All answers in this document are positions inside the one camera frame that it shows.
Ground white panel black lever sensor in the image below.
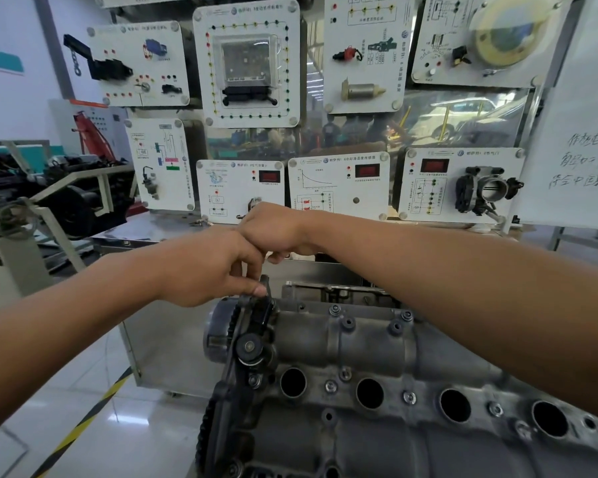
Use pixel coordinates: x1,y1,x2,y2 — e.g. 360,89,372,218
195,159,286,226

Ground black engine on trolley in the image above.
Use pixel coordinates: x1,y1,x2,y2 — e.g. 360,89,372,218
0,153,136,240

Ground white panel green red labels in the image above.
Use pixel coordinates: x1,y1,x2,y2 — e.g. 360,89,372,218
124,118,196,212

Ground black throttle body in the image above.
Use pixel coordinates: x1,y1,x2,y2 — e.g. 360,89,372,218
454,166,524,217

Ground clear cased control module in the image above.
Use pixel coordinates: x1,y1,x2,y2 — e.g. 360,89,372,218
214,34,280,108

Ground black accelerator pedal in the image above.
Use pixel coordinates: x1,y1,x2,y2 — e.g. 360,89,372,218
63,34,133,81

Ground large whiteboard on stand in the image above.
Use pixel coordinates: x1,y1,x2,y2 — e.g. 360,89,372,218
508,0,598,254

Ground white panel control module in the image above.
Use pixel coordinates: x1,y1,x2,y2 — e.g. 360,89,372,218
193,0,302,129

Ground yellow blue disc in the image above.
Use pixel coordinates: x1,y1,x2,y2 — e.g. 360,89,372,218
468,0,551,69

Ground person's right forearm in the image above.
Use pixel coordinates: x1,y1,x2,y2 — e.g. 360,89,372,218
314,213,598,429

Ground grey metal engine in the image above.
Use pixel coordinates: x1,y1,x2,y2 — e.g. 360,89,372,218
194,276,598,478

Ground white panel brass filter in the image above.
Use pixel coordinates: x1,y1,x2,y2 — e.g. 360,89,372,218
324,0,413,115

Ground white sensor training panel board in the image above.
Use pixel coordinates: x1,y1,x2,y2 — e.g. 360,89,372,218
87,0,587,399

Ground person's left hand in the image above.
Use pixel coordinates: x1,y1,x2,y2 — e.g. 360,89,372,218
154,227,270,309

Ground small grey handwheel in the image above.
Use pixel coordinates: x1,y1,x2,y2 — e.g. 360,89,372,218
0,199,41,240

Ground engine on beige stand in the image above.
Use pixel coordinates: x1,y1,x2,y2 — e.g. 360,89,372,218
0,139,136,309

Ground person's left forearm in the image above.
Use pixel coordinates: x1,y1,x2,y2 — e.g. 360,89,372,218
0,251,173,443

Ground red hoist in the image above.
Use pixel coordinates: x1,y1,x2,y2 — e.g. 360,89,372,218
72,110,116,163

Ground white panel yellow disc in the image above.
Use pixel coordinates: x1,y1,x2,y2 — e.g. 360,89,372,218
411,0,574,89

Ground grey wall cabinet orange strip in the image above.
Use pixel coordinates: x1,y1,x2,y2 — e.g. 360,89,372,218
48,98,130,160

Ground white panel throttle body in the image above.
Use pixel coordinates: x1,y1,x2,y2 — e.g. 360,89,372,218
397,146,527,226

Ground person's right hand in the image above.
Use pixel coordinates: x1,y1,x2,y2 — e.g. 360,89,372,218
235,201,328,266

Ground white panel curve graph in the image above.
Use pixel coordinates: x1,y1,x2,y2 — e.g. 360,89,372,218
287,151,391,222

